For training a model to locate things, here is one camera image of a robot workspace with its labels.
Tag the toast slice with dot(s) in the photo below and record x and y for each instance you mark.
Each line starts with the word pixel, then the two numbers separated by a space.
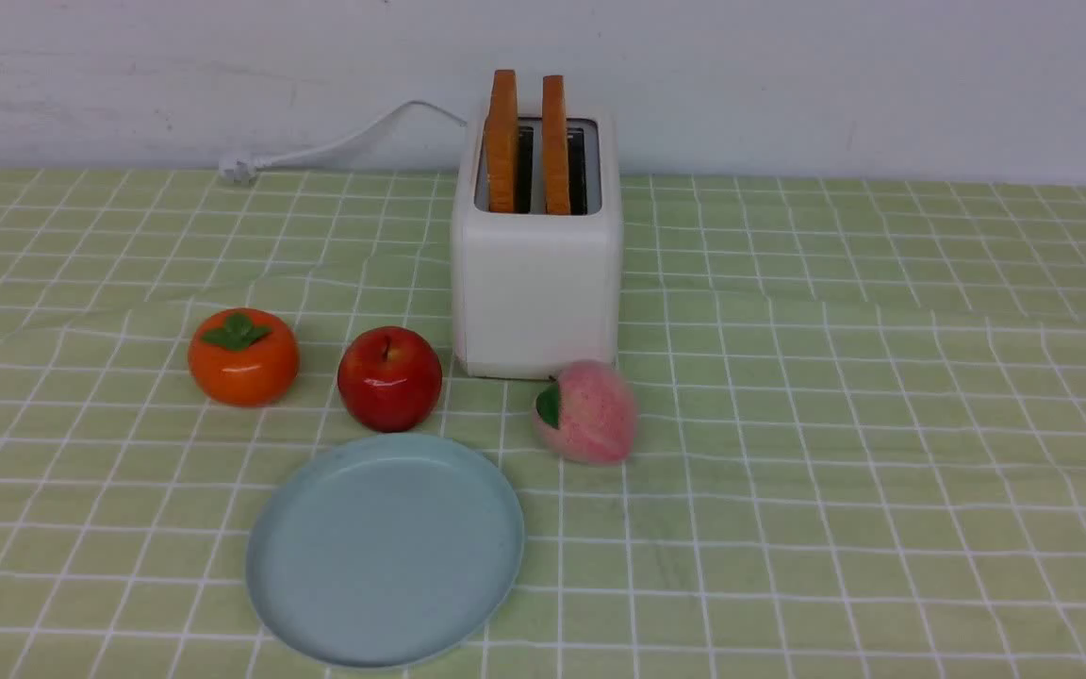
pixel 554 135
pixel 501 142

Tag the white two-slot toaster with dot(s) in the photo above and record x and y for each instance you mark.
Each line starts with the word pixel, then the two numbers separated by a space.
pixel 533 292

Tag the pink peach with leaf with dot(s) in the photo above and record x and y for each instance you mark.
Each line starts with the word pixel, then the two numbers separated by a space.
pixel 588 413

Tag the red apple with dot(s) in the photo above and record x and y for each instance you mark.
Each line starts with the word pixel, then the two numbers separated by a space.
pixel 390 379

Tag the light blue round plate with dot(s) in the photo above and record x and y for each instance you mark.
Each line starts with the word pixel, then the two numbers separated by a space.
pixel 385 552

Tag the orange persimmon with green leaf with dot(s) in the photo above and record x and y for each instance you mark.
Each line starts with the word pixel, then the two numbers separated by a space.
pixel 243 357

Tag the green checkered tablecloth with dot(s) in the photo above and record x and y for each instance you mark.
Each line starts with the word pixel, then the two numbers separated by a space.
pixel 861 450

